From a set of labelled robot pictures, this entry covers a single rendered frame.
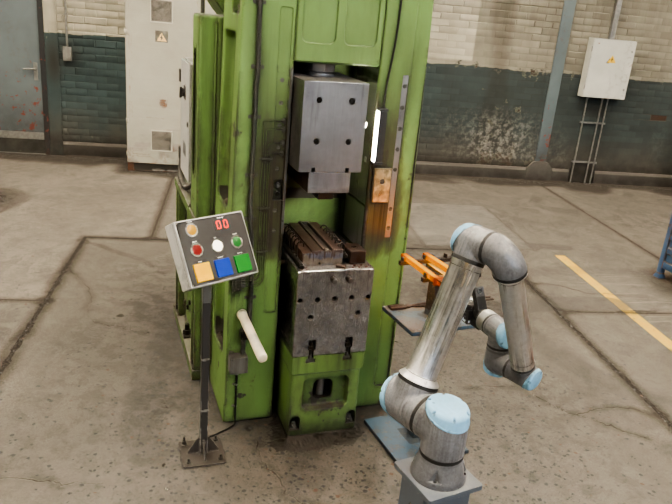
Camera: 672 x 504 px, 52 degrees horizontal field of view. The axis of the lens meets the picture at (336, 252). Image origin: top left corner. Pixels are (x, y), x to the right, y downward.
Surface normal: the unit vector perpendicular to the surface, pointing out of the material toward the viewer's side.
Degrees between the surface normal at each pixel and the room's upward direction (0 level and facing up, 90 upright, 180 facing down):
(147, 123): 90
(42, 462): 0
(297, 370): 90
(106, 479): 0
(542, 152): 90
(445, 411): 5
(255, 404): 90
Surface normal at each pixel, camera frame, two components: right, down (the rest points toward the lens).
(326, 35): 0.32, 0.35
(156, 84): 0.11, 0.35
